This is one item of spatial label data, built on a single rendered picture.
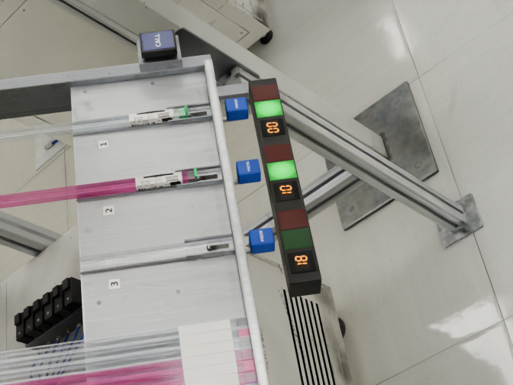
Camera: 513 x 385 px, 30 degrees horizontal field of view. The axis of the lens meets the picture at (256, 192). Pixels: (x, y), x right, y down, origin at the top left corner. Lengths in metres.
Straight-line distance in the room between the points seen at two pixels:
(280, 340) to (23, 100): 0.65
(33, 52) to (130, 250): 1.28
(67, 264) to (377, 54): 0.93
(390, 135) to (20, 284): 0.84
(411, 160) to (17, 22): 0.98
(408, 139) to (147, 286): 1.00
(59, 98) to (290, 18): 1.19
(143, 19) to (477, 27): 0.76
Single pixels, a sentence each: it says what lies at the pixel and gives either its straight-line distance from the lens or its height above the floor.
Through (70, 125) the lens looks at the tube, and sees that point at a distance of 1.32.
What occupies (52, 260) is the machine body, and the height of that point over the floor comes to 0.62.
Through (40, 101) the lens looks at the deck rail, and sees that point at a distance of 1.40.
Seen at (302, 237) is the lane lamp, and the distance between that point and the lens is 1.21.
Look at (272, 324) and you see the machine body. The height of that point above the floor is 0.28.
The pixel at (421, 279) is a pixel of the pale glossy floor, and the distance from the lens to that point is 1.91.
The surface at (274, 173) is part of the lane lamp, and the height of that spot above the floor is 0.67.
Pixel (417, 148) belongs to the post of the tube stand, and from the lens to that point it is 2.02.
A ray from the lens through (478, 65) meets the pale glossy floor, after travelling 2.04.
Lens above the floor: 1.49
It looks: 40 degrees down
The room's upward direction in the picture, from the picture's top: 63 degrees counter-clockwise
